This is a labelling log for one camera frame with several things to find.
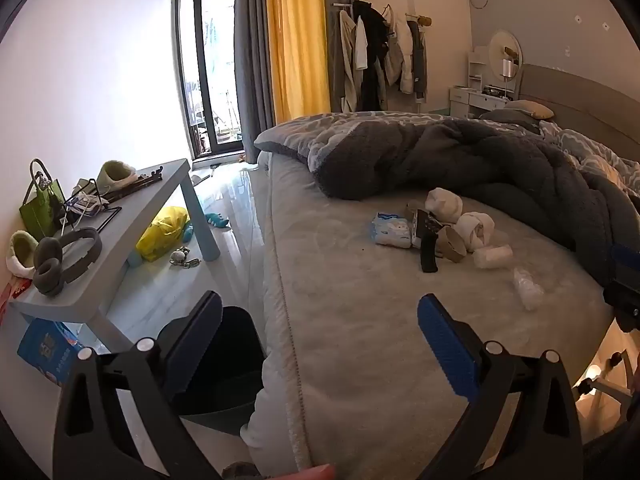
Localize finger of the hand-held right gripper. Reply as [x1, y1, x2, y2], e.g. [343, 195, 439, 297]
[602, 242, 640, 333]

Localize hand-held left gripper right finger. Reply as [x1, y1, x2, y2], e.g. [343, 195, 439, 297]
[415, 294, 585, 480]

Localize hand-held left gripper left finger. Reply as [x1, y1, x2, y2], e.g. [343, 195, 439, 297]
[52, 290, 224, 480]

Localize dark trash bin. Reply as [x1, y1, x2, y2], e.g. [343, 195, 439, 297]
[155, 305, 266, 436]

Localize black curved strap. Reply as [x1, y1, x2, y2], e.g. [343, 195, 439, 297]
[420, 231, 440, 274]

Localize clear plastic wrapper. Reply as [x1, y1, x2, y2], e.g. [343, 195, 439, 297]
[511, 266, 545, 311]

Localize white towel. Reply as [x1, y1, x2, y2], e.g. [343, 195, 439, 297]
[454, 212, 496, 253]
[425, 187, 463, 222]

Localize black packet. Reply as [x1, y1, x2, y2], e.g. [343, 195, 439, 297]
[411, 208, 443, 248]

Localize blue white tissue pack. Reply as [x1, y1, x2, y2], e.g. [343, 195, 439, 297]
[371, 211, 413, 247]

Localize bed with grey sheet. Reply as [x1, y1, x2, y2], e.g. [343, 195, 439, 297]
[240, 110, 640, 471]

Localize yellow plastic bag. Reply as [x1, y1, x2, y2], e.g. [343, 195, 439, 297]
[136, 206, 191, 262]

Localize low blue-grey table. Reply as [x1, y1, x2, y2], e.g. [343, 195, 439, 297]
[9, 158, 222, 358]

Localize teal plush toy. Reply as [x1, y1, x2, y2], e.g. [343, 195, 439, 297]
[182, 212, 232, 241]

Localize blue cardboard box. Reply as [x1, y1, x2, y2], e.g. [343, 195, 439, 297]
[17, 317, 86, 386]

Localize grey headphones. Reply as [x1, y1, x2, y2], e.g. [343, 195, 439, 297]
[32, 226, 103, 297]

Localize dark wooden stick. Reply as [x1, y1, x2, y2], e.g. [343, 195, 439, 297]
[112, 167, 166, 193]

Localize grey headboard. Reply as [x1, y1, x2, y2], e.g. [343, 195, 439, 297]
[517, 62, 640, 163]

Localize blue white packet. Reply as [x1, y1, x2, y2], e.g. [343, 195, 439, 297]
[65, 194, 108, 217]

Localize beige pillow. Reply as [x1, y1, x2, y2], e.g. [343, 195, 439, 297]
[502, 100, 556, 121]

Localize grey pillow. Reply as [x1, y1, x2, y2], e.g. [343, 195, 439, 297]
[480, 108, 541, 133]

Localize green white plush slipper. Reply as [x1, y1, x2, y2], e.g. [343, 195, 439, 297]
[6, 230, 40, 279]
[96, 160, 138, 192]

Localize red packet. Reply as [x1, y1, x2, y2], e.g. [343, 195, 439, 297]
[0, 280, 26, 313]

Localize grey fleece duvet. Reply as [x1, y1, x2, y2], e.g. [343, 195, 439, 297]
[254, 110, 640, 286]

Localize dark cloth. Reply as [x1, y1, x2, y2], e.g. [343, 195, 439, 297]
[582, 410, 640, 480]

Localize green tote bag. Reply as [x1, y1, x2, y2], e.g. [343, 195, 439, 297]
[19, 158, 66, 241]

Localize white dressing table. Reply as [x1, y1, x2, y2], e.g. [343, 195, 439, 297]
[449, 45, 521, 121]

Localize round mirror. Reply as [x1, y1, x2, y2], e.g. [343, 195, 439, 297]
[487, 30, 523, 81]

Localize black framed balcony door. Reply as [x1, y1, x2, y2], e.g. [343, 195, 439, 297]
[172, 0, 246, 161]

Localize grey coat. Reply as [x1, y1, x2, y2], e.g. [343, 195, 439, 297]
[411, 19, 429, 102]

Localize white jacket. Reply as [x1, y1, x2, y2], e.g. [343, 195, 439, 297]
[384, 9, 416, 95]

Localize beige coat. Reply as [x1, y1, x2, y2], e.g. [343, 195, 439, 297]
[339, 9, 358, 111]

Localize white shirt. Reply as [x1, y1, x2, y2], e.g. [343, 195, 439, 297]
[354, 16, 369, 71]

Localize black coat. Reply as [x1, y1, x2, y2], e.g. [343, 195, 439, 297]
[352, 0, 392, 112]

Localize yellow curtain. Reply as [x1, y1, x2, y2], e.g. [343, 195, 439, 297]
[264, 0, 331, 123]

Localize plush keychain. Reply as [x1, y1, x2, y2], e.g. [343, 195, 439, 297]
[170, 246, 202, 268]

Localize white metal frame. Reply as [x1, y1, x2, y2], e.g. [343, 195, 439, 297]
[575, 350, 640, 411]

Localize black wire stand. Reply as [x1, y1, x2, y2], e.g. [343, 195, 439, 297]
[62, 177, 123, 235]

